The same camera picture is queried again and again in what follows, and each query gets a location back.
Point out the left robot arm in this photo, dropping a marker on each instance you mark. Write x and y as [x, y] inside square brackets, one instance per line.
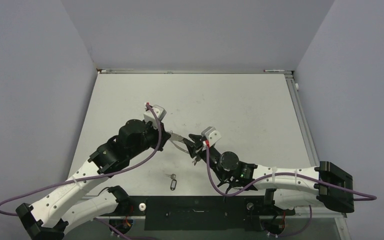
[59, 212]

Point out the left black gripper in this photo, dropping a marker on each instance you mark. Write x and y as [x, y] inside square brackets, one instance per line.
[165, 136]

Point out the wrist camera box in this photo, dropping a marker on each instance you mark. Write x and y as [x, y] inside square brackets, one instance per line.
[154, 112]
[211, 136]

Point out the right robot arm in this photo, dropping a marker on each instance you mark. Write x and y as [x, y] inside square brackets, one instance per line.
[287, 188]

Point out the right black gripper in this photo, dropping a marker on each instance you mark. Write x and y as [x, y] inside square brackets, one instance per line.
[196, 149]

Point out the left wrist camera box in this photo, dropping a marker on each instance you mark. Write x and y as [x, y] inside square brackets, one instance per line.
[154, 112]

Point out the aluminium frame rail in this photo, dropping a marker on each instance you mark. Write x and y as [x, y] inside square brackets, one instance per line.
[301, 118]

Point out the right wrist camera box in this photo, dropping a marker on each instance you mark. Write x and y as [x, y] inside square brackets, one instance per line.
[211, 136]

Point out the red white marker pen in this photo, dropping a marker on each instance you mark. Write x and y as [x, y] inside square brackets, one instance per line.
[274, 71]

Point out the key with grey tag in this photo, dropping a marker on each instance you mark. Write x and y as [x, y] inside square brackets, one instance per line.
[173, 183]

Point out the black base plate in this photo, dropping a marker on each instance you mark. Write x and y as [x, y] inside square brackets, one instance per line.
[198, 213]

